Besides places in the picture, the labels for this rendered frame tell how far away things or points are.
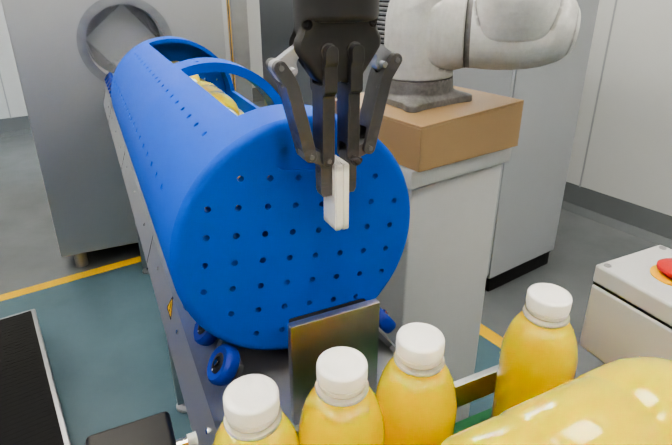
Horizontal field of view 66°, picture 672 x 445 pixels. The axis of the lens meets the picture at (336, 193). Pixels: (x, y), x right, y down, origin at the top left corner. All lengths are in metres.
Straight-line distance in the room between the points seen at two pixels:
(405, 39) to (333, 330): 0.75
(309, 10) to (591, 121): 3.12
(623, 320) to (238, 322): 0.39
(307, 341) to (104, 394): 1.64
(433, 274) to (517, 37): 0.55
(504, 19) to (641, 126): 2.33
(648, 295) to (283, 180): 0.36
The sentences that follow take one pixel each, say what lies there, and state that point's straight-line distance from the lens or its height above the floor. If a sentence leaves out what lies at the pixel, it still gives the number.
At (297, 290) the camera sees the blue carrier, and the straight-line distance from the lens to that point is 0.60.
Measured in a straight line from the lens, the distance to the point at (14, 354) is 2.19.
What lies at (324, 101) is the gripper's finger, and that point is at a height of 1.26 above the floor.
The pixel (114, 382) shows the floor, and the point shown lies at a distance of 2.16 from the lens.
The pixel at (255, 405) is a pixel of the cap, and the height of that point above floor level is 1.10.
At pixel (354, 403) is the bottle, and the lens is 0.41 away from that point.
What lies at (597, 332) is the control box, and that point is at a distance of 0.61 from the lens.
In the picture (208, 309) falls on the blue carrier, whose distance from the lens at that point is 0.57.
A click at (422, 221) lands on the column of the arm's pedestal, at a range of 1.15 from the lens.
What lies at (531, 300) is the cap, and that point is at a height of 1.09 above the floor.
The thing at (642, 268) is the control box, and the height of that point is 1.10.
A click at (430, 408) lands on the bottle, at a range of 0.45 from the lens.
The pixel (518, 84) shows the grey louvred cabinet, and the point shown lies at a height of 0.97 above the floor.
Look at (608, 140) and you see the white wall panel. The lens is 3.46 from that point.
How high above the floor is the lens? 1.36
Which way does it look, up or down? 23 degrees down
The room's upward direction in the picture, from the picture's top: straight up
